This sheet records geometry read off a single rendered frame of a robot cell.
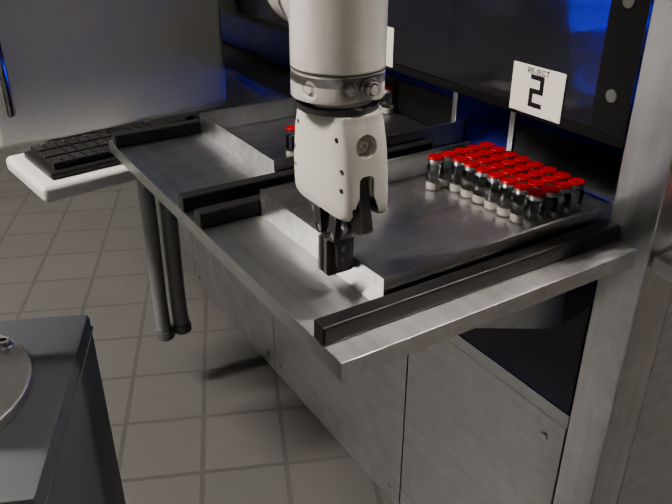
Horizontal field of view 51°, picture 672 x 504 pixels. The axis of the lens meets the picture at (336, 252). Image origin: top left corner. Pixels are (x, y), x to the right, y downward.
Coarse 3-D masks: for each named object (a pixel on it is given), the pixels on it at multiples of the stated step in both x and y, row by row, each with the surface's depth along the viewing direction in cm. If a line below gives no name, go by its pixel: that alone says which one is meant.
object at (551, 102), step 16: (528, 64) 87; (512, 80) 90; (528, 80) 87; (560, 80) 83; (512, 96) 90; (544, 96) 86; (560, 96) 84; (528, 112) 89; (544, 112) 86; (560, 112) 84
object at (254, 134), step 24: (216, 120) 116; (240, 120) 119; (264, 120) 121; (288, 120) 122; (384, 120) 122; (408, 120) 122; (240, 144) 104; (264, 144) 111; (264, 168) 98; (288, 168) 97
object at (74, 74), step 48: (0, 0) 122; (48, 0) 127; (96, 0) 132; (144, 0) 138; (192, 0) 144; (48, 48) 130; (96, 48) 135; (144, 48) 141; (192, 48) 148; (48, 96) 133; (96, 96) 139; (144, 96) 145; (192, 96) 152; (0, 144) 131
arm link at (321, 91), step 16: (304, 80) 59; (320, 80) 58; (336, 80) 58; (352, 80) 59; (368, 80) 59; (384, 80) 62; (304, 96) 60; (320, 96) 59; (336, 96) 59; (352, 96) 59; (368, 96) 60
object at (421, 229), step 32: (416, 160) 98; (288, 192) 88; (416, 192) 94; (448, 192) 94; (288, 224) 82; (384, 224) 85; (416, 224) 85; (448, 224) 85; (480, 224) 85; (512, 224) 85; (544, 224) 78; (576, 224) 80; (384, 256) 78; (416, 256) 78; (448, 256) 71; (480, 256) 73; (384, 288) 68
